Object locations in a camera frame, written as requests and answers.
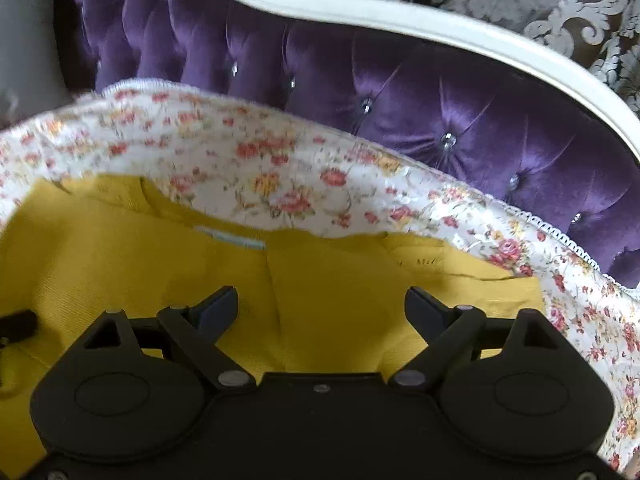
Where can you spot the mustard yellow knit sweater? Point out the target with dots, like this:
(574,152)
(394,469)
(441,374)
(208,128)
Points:
(76,248)

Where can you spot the purple tufted chaise backrest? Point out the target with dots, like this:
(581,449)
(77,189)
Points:
(484,122)

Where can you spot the floral quilted bedspread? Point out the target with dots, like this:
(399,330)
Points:
(266,169)

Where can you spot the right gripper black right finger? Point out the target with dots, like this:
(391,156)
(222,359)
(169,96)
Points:
(449,334)

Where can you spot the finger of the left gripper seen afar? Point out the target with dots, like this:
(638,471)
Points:
(18,326)

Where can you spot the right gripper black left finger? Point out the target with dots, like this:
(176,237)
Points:
(193,333)

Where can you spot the grey satin cushion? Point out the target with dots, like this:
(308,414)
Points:
(31,76)

